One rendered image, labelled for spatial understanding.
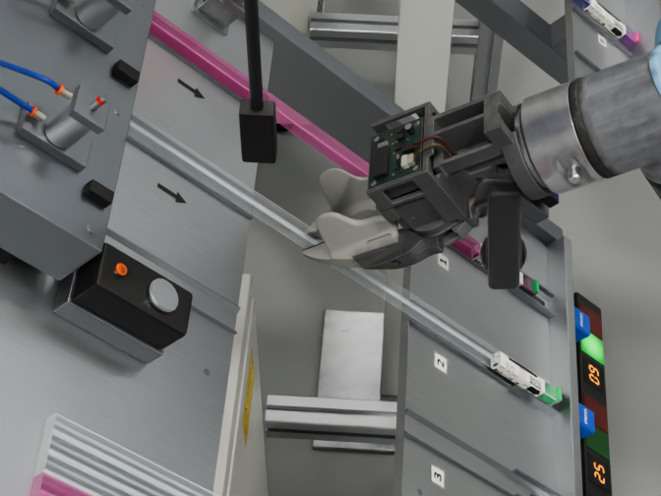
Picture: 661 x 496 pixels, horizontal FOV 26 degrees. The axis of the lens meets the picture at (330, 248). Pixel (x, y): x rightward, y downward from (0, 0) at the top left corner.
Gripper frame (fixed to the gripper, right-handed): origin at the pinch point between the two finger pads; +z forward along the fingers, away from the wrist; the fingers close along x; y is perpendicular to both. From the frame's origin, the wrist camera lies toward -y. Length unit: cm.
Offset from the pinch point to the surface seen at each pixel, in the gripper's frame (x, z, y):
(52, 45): 3.5, 1.9, 29.9
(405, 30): -45.7, 5.2, -18.6
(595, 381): -7.1, -6.8, -37.7
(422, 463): 13.8, -2.0, -13.2
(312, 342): -55, 56, -75
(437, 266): -6.8, -2.2, -14.2
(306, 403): -24, 37, -50
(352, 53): -120, 54, -77
